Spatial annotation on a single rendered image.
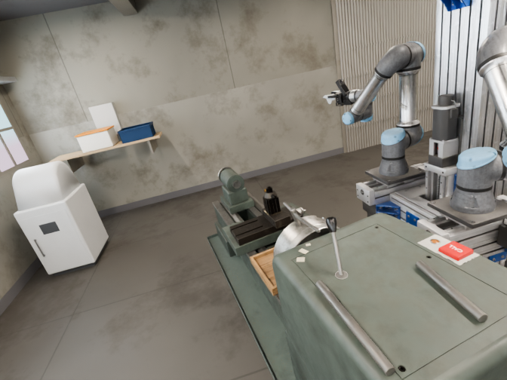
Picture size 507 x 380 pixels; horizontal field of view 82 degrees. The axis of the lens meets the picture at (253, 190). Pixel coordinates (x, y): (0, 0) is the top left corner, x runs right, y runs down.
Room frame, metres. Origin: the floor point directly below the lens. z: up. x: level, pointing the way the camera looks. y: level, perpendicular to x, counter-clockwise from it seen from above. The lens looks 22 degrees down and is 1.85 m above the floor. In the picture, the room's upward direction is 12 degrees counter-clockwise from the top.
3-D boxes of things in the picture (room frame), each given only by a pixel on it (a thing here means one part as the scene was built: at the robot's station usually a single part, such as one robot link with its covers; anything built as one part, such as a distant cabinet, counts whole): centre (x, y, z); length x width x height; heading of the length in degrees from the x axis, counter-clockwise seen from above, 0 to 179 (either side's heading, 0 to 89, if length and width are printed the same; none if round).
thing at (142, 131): (4.52, 1.51, 1.31); 0.47 x 0.35 x 0.18; 97
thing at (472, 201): (1.00, -0.86, 1.21); 0.15 x 0.15 x 0.10
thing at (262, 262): (1.26, -0.11, 0.89); 0.36 x 0.30 x 0.04; 106
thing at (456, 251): (0.66, -0.53, 1.26); 0.06 x 0.06 x 0.02; 16
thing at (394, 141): (1.50, -0.80, 1.33); 0.13 x 0.12 x 0.14; 119
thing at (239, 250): (1.65, -0.04, 0.90); 0.53 x 0.30 x 0.06; 106
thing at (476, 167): (1.00, -0.86, 1.33); 0.13 x 0.12 x 0.14; 76
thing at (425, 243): (0.68, -0.52, 1.23); 0.13 x 0.08 x 0.06; 16
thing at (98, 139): (4.45, 2.07, 1.35); 0.47 x 0.39 x 0.26; 97
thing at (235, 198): (2.18, 0.15, 1.01); 0.30 x 0.20 x 0.29; 16
